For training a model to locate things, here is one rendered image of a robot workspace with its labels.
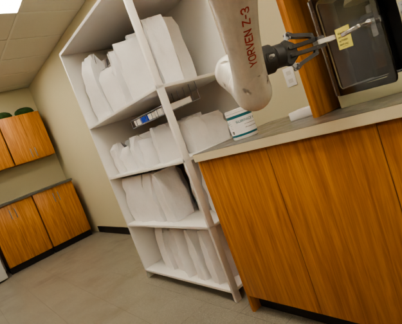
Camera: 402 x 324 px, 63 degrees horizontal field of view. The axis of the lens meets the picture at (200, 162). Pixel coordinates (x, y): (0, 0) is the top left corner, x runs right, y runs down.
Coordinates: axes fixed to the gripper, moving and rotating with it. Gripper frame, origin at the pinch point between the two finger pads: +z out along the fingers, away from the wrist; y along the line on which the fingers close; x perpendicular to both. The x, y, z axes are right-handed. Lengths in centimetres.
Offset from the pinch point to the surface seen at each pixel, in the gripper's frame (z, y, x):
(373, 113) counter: -1.6, -26.8, -13.7
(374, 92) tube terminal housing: 20.7, -23.2, 8.7
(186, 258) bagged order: -61, -97, 128
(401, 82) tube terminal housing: 24.9, -22.6, 0.3
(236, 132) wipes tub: -21, -22, 55
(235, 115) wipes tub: -19, -14, 53
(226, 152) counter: -32, -28, 46
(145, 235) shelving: -84, -85, 187
